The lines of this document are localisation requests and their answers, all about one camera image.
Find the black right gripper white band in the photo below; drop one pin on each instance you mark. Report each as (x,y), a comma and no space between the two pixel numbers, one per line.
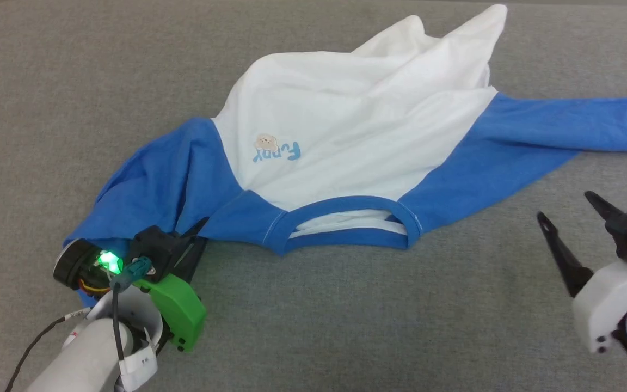
(602,299)

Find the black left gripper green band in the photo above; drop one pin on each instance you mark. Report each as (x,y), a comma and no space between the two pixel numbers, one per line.
(177,310)

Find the blue and white long-sleeve shirt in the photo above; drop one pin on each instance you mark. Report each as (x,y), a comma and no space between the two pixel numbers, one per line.
(346,120)

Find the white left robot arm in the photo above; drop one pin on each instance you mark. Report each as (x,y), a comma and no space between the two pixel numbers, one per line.
(85,359)

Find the grey fabric work surface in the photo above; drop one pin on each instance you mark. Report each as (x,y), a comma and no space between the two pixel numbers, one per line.
(346,326)

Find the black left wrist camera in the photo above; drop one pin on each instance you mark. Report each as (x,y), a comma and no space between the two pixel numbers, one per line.
(74,264)

